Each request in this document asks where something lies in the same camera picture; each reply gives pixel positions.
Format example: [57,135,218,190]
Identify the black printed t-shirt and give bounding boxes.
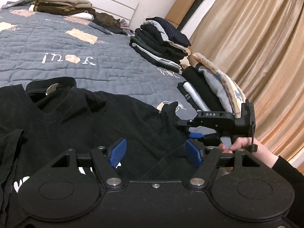
[1,79,195,227]

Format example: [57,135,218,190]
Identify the black sleeved right forearm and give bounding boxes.
[272,157,304,227]

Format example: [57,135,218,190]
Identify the stack of folded dark clothes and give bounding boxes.
[129,17,191,73]

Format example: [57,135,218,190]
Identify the folded khaki clothes pile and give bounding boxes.
[31,0,96,17]

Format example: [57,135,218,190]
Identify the person's right hand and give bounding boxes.
[217,137,279,174]

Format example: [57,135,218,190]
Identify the folded fleece blankets stack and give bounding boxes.
[177,52,246,118]

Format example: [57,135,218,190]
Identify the beige curtain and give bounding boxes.
[191,0,303,167]

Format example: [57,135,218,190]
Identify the brown cardboard roll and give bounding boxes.
[165,0,195,28]

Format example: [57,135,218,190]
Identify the grey quilted bedspread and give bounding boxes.
[0,8,215,136]

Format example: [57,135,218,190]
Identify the dark camouflage garment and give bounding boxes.
[95,12,121,29]

